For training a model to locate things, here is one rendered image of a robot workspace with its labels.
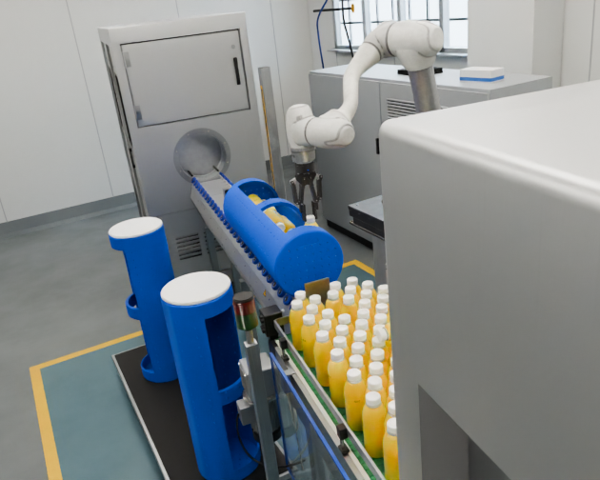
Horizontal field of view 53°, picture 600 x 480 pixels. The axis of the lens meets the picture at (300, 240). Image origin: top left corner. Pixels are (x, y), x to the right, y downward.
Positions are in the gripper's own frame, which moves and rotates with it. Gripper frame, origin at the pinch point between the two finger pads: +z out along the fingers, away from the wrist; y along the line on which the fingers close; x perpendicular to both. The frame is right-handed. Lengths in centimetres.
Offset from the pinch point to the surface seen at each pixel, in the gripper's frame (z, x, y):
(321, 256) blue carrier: 15.3, 10.5, 0.5
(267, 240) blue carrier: 9.8, -4.7, 17.2
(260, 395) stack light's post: 36, 56, 41
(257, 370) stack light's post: 26, 56, 41
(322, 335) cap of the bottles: 19, 58, 20
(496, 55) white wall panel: -23, -184, -224
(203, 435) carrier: 86, 2, 57
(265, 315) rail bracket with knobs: 27.1, 22.9, 28.6
